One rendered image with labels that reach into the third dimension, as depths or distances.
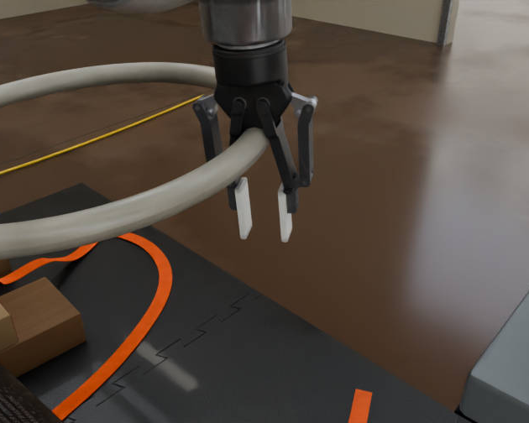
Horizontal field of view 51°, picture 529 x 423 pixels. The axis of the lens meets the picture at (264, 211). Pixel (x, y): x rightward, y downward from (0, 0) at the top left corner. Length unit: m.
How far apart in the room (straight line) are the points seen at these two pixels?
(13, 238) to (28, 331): 1.25
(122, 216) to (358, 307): 1.48
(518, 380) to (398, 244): 1.63
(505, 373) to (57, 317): 1.36
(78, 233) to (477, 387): 0.42
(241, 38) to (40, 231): 0.25
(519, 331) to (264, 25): 0.43
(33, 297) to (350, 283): 1.04
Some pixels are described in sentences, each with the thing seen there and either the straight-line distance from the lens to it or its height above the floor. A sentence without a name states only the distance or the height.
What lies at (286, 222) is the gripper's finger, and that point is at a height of 0.88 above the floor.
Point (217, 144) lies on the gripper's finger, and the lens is 0.64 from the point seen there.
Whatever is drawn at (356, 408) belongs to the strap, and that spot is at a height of 0.02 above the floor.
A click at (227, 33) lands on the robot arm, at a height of 1.11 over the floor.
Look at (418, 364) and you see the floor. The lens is 1.76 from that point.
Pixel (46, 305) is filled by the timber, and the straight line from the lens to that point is 1.81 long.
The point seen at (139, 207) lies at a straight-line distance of 0.50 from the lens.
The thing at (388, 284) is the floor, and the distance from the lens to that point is 2.02.
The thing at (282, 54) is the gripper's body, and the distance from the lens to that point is 0.57.
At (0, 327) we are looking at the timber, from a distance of 1.67.
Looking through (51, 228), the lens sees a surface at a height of 0.98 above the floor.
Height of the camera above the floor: 1.24
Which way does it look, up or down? 31 degrees down
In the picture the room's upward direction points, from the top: straight up
